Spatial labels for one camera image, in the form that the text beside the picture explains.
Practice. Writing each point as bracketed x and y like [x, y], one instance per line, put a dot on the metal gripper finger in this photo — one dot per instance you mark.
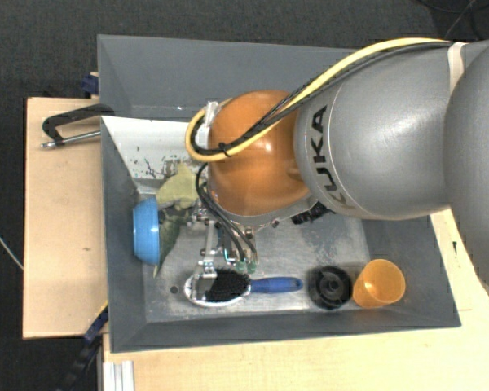
[208, 254]
[206, 269]

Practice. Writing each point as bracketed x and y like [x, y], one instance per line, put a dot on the blue and white hairbrush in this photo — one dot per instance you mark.
[232, 285]

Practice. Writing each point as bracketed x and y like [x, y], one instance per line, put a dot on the blue bowl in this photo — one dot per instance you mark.
[144, 230]

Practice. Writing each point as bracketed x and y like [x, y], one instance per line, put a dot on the green cloth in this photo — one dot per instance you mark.
[179, 187]

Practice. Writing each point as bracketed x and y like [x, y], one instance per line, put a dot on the black round lid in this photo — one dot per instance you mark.
[330, 288]

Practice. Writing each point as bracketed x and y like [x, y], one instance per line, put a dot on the pale flat board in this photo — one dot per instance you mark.
[61, 218]

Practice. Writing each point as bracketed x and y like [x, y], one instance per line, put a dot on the orange plastic cup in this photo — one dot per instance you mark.
[381, 285]

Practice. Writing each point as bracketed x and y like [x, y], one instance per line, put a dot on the grey metal bin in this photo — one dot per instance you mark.
[155, 67]

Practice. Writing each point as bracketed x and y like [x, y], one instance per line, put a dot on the black cylinder on white bracket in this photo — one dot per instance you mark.
[309, 214]

